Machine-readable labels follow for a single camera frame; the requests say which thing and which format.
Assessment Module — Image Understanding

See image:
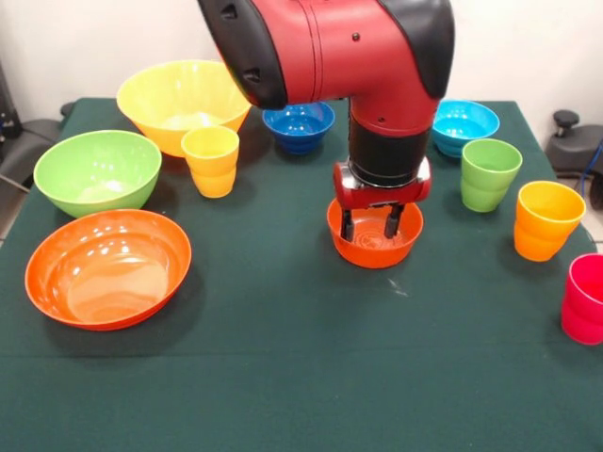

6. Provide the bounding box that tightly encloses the pink cup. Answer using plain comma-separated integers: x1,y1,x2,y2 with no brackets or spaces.
560,252,603,347

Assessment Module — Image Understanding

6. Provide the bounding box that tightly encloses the green cup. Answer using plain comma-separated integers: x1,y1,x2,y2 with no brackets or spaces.
460,137,524,214

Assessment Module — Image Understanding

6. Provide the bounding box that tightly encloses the green bowl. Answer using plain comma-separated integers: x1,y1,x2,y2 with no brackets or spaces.
33,129,163,219

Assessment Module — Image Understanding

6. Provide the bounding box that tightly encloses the orange cup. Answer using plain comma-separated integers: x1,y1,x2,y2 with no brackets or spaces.
513,180,587,263

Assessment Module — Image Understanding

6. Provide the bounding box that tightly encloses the dark blue bowl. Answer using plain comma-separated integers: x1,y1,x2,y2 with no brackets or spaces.
261,101,336,155

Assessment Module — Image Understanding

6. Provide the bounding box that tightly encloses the grey base foot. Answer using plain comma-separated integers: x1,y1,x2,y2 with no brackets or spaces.
0,102,77,190
545,109,603,179

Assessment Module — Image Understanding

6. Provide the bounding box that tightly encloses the large shallow orange bowl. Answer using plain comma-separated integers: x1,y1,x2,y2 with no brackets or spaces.
24,209,193,331

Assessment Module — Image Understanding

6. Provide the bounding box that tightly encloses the light blue bowl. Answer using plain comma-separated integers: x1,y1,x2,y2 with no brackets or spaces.
431,99,501,158

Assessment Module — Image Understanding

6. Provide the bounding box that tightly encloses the large yellow bowl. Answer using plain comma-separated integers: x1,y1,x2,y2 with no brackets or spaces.
116,59,253,158

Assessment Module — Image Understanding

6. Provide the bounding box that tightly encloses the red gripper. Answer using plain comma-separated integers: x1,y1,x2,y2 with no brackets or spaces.
332,157,432,244

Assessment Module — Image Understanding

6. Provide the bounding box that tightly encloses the small orange bowl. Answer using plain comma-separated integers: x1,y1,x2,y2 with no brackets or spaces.
326,197,424,270

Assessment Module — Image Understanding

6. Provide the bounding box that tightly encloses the dark green tablecloth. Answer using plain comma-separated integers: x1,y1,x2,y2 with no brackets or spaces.
0,97,603,452

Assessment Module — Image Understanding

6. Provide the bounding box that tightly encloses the blue cable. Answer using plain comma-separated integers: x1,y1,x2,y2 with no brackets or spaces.
579,140,603,194

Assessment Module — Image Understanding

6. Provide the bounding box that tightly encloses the yellow cup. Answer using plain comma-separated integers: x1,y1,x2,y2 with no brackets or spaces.
180,125,240,199

